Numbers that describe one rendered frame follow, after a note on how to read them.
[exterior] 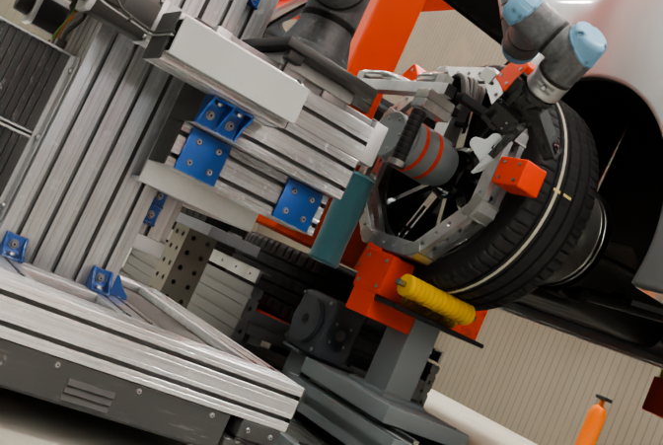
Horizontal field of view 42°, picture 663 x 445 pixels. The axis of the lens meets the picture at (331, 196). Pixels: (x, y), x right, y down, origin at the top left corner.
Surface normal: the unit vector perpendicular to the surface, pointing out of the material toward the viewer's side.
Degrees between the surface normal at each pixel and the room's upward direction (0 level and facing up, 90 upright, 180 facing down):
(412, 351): 90
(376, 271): 90
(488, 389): 90
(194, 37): 90
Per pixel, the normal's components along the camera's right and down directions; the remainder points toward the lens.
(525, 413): -0.76, -0.41
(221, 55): 0.51, 0.13
